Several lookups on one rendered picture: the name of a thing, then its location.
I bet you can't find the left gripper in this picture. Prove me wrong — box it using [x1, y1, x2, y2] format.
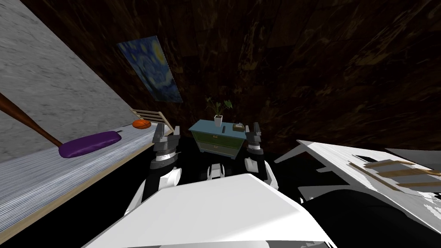
[152, 123, 181, 156]

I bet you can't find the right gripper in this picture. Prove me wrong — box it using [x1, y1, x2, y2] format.
[244, 122, 263, 147]

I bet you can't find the blue and green dresser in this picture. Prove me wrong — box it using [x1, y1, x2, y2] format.
[188, 97, 247, 160]

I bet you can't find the blue starry night painting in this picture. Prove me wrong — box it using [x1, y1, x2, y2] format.
[116, 35, 183, 104]

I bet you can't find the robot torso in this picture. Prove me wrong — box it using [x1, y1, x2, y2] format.
[82, 163, 338, 248]

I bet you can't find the white wooden desk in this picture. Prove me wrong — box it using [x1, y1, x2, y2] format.
[273, 139, 441, 225]

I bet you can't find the bed with grey striped cover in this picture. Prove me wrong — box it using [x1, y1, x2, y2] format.
[0, 92, 175, 246]

